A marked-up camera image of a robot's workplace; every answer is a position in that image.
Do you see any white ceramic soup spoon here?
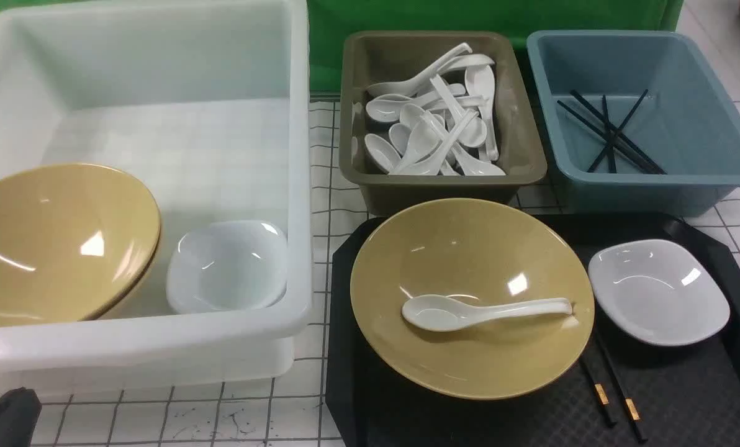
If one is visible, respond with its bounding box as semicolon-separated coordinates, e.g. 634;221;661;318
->
402;294;572;333

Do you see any tan noodle bowl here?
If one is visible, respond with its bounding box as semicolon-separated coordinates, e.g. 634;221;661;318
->
350;198;595;400
0;163;162;328

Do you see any white square dish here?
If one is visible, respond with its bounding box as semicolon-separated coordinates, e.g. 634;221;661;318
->
587;240;731;348
166;220;287;314

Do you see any black chopstick gold band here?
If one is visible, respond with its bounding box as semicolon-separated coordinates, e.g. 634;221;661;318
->
592;329;649;445
579;353;617;428

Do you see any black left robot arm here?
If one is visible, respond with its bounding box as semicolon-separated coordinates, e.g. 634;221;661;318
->
0;387;43;446

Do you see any tan noodle bowl in tub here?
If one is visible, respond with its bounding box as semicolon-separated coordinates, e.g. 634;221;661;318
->
0;163;162;328

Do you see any white spoon front left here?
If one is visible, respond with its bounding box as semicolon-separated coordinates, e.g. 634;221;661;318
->
364;133;402;174

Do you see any white spoon front centre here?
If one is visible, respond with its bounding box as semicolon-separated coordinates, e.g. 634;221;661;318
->
389;110;478;175

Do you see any white spoon left of pile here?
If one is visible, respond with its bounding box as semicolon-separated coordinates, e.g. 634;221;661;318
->
366;80;466;124

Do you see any white spoon of pile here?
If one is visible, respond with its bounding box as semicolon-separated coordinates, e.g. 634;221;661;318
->
464;65;500;163
366;42;473;98
366;80;466;124

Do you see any olive brown spoon bin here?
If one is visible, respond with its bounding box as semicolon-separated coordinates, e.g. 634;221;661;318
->
339;30;547;215

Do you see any white square dish in tub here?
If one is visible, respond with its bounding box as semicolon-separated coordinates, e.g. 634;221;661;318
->
166;220;287;314

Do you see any white spoon top of pile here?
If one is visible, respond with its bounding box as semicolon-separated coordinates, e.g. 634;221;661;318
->
366;42;473;98

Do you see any white spoon right of pile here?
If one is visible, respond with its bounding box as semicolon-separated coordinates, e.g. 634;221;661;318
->
464;65;500;163

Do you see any large white plastic tub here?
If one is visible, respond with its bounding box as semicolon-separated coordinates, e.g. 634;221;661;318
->
0;3;312;397

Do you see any green backdrop cloth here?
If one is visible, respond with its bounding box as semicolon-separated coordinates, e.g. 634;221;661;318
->
0;0;686;94

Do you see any black upright chopstick in bin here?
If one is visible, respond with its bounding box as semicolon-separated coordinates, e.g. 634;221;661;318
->
601;94;617;173

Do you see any black chopstick crossing in bin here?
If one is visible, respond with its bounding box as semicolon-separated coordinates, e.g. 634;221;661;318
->
587;89;648;173

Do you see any blue chopstick bin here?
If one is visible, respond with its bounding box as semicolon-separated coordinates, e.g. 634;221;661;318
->
526;29;740;216

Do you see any black serving tray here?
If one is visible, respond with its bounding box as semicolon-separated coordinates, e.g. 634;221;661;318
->
325;213;740;446

